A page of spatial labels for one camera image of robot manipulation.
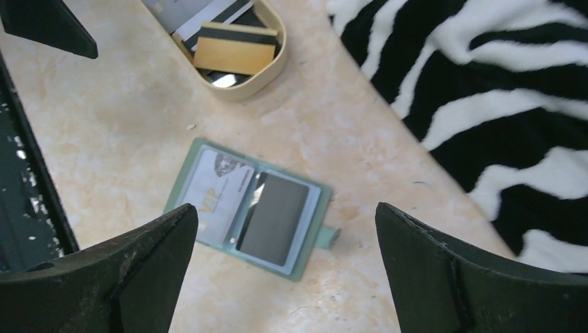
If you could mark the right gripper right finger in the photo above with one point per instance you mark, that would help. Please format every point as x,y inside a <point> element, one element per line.
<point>442,284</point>

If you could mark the grey patterned card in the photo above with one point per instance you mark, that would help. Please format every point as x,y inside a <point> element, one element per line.
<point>216,186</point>

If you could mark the zebra striped cloth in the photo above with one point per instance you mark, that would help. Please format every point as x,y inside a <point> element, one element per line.
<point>496,92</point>

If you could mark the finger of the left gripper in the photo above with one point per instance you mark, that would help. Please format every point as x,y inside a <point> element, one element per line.
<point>48,22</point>

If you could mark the glossy black card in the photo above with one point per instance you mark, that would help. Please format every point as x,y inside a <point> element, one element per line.
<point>272,219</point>

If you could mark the light blue card holder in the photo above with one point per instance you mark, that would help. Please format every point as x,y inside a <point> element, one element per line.
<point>311,232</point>

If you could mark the beige oval card tray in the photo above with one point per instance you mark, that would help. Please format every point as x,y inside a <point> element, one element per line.
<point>225,85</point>

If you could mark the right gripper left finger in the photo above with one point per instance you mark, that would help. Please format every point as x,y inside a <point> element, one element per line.
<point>129,283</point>

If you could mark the silver VIP card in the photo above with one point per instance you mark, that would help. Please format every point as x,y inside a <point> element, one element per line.
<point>171,14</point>

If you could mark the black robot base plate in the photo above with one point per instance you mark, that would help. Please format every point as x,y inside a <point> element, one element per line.
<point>34,226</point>

